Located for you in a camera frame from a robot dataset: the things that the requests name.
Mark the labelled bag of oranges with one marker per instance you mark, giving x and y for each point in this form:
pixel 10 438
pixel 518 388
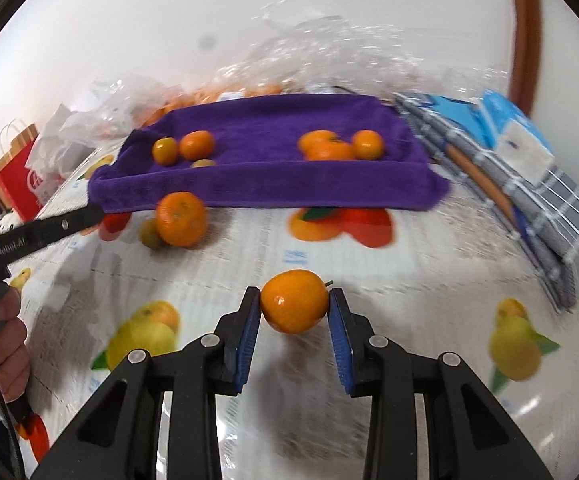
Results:
pixel 229 92

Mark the white plastic bag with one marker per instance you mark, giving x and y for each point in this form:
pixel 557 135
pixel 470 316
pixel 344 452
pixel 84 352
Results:
pixel 62 142

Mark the clear plastic bag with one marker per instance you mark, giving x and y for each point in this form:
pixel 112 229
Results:
pixel 129 97

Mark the fruit-printed tablecloth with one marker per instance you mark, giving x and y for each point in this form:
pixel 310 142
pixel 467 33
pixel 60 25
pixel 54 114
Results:
pixel 419 285

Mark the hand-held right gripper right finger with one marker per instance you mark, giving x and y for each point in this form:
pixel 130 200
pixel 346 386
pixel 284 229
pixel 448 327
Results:
pixel 342 345

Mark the person's left hand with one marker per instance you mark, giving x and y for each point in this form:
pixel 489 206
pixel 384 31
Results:
pixel 12 360

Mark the blue flat packet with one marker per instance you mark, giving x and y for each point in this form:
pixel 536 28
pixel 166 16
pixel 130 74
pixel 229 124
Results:
pixel 452 110

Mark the red paper bag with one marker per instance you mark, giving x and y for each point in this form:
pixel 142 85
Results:
pixel 17 182

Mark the blue box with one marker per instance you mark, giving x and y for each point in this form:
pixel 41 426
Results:
pixel 504 110

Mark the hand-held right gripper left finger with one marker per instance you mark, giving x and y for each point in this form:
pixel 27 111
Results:
pixel 244 345

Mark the crumpled clear plastic wrap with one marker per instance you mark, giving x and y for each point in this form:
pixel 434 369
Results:
pixel 329 55

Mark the oval orange with stem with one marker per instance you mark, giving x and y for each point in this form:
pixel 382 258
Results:
pixel 294 301

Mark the large orange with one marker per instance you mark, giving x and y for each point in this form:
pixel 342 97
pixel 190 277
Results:
pixel 181 218

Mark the grey checked cloth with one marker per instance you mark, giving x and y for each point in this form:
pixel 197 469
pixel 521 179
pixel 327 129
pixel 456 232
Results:
pixel 559 220

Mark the purple towel-covered tray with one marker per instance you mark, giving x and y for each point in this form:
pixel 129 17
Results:
pixel 269 130

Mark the small yellowish orange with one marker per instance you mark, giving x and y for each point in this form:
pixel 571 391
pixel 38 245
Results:
pixel 164 151

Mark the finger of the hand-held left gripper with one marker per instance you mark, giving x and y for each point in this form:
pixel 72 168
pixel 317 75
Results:
pixel 69 222

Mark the round orange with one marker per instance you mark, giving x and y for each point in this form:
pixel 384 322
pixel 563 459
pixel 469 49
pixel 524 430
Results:
pixel 197 145
pixel 330 152
pixel 368 144
pixel 315 139

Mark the greenish brown round fruit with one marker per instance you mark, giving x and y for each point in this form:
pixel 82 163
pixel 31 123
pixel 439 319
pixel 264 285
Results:
pixel 203 163
pixel 148 234

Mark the wooden rod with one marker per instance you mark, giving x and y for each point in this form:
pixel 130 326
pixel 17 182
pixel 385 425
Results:
pixel 477 177

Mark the small white box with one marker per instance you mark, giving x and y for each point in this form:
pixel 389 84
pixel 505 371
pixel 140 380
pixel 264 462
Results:
pixel 525 152

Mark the brown wooden door frame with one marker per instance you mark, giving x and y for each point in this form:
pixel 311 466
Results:
pixel 525 35

